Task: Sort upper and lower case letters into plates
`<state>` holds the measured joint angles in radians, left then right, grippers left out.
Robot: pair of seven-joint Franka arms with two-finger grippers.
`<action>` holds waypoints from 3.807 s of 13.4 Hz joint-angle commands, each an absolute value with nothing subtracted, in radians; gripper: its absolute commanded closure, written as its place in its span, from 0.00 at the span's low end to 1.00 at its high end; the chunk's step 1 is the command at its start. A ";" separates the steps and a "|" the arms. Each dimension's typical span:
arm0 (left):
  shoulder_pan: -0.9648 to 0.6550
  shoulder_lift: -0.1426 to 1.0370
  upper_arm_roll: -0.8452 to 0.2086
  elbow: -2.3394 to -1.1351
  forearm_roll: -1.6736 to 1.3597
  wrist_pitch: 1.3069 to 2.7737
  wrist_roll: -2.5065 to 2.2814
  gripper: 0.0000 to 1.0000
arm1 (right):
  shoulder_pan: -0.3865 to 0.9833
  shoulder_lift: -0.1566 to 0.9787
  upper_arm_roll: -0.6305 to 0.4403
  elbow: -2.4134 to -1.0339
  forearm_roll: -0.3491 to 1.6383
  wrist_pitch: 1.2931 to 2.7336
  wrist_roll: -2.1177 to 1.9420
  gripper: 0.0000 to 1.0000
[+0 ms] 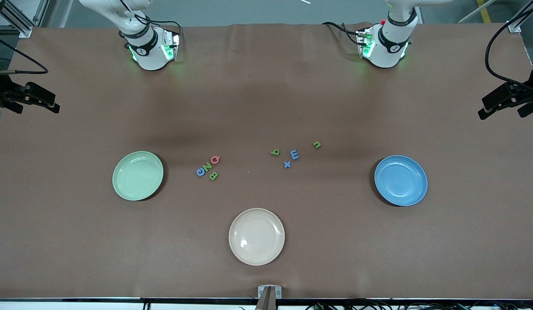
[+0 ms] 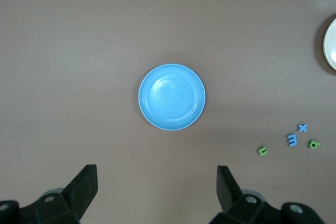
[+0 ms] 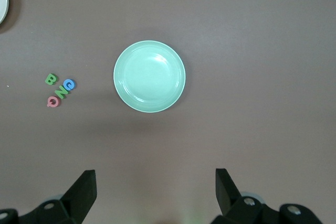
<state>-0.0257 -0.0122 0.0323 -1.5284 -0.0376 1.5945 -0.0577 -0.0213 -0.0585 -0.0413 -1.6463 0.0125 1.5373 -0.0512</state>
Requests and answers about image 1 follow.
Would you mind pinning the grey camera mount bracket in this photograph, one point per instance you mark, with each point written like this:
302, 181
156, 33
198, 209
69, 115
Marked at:
270, 297

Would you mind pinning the beige plate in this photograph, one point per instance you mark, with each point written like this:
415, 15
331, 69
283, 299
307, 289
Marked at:
256, 237

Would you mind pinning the green plate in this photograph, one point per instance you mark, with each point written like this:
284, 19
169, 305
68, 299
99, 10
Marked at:
137, 176

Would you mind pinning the blue plate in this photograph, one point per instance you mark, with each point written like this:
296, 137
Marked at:
401, 181

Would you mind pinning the blue foam letter E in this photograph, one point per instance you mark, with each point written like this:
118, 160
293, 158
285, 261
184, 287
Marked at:
294, 154

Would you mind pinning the brown table mat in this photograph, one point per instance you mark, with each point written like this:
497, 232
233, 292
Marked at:
266, 107

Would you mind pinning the aluminium frame post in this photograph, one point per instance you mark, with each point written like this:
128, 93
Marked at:
514, 26
25, 31

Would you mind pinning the blue foam letter G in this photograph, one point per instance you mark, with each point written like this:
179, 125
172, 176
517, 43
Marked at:
200, 171

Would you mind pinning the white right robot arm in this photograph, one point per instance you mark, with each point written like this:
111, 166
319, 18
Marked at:
148, 56

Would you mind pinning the pink foam letter Q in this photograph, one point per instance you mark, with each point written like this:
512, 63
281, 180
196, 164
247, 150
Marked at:
215, 159

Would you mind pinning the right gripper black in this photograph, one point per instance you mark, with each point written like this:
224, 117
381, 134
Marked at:
0, 91

